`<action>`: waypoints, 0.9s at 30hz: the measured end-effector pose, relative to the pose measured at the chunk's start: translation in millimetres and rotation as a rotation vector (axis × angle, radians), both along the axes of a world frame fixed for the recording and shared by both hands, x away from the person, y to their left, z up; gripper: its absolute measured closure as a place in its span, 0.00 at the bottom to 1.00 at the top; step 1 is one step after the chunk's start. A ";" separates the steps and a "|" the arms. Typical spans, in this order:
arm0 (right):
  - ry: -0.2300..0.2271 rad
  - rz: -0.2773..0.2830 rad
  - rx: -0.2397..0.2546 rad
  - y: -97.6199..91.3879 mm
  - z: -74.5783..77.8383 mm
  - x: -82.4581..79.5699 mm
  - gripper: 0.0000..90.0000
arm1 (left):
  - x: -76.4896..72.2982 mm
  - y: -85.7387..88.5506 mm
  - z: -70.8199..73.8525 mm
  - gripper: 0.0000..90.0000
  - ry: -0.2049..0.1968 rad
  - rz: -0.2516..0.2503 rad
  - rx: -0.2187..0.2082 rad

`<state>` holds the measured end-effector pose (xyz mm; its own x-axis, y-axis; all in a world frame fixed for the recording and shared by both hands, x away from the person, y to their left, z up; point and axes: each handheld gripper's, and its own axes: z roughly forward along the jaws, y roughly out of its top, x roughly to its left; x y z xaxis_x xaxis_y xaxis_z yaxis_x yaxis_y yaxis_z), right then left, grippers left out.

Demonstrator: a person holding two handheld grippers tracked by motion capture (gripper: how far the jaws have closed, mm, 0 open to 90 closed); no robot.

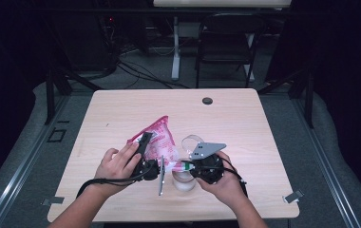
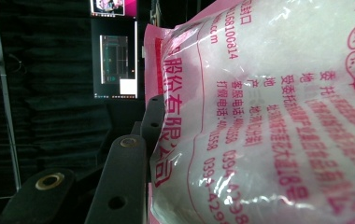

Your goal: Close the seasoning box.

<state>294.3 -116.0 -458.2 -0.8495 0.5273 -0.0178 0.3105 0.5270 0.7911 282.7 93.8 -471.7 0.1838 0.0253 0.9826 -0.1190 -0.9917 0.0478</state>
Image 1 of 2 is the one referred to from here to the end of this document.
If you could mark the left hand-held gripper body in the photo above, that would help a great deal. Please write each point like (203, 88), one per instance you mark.
(148, 169)

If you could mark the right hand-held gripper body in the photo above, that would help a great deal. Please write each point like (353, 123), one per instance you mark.
(208, 167)

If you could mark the red and white plastic bag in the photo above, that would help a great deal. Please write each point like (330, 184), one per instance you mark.
(162, 139)

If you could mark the person's right hand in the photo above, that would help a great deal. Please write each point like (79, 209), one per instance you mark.
(229, 190)

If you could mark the person's left hand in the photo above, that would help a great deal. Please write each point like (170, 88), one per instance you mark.
(115, 167)

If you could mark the dark round table grommet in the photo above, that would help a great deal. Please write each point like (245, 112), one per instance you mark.
(207, 101)

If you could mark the black tape strip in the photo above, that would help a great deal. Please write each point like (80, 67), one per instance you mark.
(63, 121)

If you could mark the grey table corner clip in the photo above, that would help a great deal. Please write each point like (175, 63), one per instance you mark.
(293, 196)
(53, 200)

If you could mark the black metal stand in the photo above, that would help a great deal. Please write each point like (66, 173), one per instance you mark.
(50, 95)
(308, 101)

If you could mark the black equipment with red light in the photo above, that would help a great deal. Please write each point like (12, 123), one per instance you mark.
(102, 41)

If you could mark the black folding chair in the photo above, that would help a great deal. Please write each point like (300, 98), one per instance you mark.
(229, 41)

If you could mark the black curtain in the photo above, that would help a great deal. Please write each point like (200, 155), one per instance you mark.
(349, 79)
(7, 79)

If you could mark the white desk with white legs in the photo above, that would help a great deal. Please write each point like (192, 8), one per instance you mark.
(221, 3)

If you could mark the aluminium floor rail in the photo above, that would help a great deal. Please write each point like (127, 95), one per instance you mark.
(333, 186)
(14, 190)

